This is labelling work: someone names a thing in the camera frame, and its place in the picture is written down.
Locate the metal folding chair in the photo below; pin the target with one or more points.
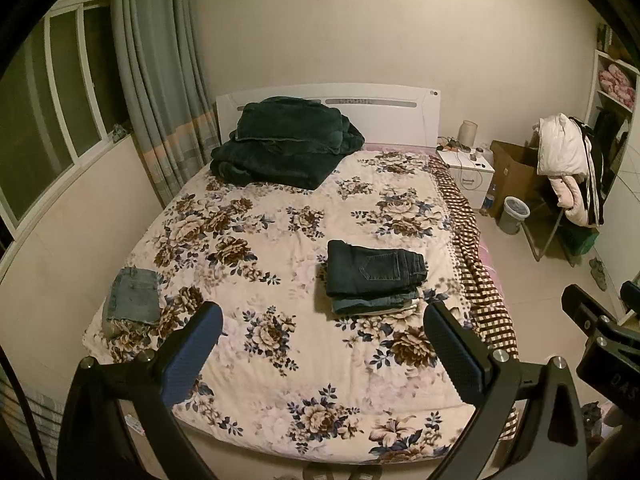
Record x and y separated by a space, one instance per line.
545 240

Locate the brown checkered bed sheet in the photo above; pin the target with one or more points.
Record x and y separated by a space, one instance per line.
475 270

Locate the white bed headboard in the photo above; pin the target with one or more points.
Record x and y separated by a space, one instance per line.
395 120

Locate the white wardrobe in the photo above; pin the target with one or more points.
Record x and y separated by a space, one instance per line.
617 240

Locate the white padded jacket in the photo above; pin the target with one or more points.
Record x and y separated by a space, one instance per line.
562 145

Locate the person's right shoe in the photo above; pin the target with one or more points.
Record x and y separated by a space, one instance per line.
365 474

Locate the large cardboard box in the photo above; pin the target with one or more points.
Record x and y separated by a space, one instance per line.
512 175

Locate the dark blue jeans pants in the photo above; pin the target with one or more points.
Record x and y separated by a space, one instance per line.
370 270

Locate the white framed window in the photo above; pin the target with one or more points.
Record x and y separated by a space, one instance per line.
55 110

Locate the pair of grey shoes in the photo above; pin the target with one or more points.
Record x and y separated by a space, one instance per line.
598 272

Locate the black striped jacket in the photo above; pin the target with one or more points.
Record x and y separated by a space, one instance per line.
597 180

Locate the grey trash bin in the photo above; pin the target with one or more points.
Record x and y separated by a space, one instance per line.
512 215

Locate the beige table lamp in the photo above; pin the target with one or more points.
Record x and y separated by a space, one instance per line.
468 132

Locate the floral bed blanket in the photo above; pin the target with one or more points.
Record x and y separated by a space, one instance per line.
280 270

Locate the pink folded blanket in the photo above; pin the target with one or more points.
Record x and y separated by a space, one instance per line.
617 82

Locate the folded light blue jeans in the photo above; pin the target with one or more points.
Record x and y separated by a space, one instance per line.
370 304

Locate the grey green curtain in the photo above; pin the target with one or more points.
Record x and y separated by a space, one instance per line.
160 85

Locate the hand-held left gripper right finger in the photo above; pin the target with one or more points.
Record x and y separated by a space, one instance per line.
452 355

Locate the dark green plush blanket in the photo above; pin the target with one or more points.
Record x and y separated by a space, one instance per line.
285 145

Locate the white nightstand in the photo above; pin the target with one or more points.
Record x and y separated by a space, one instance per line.
470 180

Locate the plastic water bottle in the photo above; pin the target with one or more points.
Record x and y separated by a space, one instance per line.
488 202

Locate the green box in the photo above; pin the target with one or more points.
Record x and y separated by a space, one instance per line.
585 242

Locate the pink jacket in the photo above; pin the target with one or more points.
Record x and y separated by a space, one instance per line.
575 200

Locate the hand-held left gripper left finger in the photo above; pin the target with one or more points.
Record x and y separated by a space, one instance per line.
192 355

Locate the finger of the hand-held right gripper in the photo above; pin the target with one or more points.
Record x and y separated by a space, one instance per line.
631 294
587 312

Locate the frayed denim shorts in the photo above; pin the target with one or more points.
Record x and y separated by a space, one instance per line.
132 297

